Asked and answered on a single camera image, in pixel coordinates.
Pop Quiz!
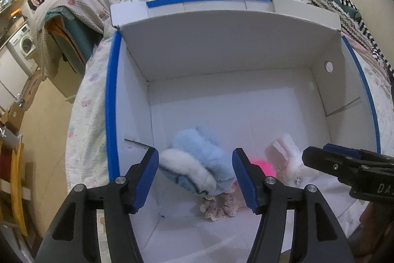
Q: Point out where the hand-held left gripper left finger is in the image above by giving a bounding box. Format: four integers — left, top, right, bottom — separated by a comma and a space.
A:
35, 147, 160, 263

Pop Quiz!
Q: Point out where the bed with printed sheet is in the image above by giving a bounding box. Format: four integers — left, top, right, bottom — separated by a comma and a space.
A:
66, 0, 394, 251

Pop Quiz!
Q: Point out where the pink fluffy item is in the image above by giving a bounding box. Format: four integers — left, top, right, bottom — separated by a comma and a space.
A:
251, 159, 276, 181

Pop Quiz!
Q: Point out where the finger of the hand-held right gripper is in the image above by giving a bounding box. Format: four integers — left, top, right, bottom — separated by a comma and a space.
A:
301, 146, 365, 182
323, 143, 394, 160

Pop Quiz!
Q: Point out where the patterned knitted blanket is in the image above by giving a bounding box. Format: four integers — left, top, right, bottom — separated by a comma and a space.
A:
308, 0, 374, 52

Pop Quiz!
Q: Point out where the white washing machine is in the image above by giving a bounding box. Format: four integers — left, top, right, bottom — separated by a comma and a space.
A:
6, 24, 39, 73

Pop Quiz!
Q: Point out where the light blue fluffy plush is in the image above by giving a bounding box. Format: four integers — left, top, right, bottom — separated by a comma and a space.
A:
171, 126, 238, 194

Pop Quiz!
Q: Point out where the black and white striped cloth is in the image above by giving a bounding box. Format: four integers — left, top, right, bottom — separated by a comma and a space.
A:
337, 0, 394, 79

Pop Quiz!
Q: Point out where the teal bed frame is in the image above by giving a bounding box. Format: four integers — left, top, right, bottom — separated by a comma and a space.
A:
45, 6, 103, 67

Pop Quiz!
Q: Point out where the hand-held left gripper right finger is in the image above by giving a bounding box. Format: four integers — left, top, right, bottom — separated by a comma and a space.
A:
232, 147, 354, 263

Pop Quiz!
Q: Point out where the person's right hand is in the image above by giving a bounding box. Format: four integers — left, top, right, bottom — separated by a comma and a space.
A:
349, 203, 394, 259

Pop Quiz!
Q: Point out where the yellow and red rack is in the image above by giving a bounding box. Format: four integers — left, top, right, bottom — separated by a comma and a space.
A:
0, 134, 35, 236

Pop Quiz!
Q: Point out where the white fluffy plush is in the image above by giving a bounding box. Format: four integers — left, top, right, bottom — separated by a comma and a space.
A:
158, 148, 218, 194

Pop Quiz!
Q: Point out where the white kitchen base cabinet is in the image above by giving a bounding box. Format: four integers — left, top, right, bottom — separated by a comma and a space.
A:
0, 47, 31, 104

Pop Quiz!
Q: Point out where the floral fabric scrunchie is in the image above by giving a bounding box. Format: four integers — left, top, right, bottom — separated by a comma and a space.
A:
198, 181, 247, 222

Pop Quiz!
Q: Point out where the white cardboard box blue tape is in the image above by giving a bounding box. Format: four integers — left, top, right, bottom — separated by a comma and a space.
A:
105, 0, 382, 263

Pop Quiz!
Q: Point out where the clear plastic packaged toy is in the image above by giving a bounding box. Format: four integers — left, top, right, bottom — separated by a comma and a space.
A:
266, 134, 301, 165

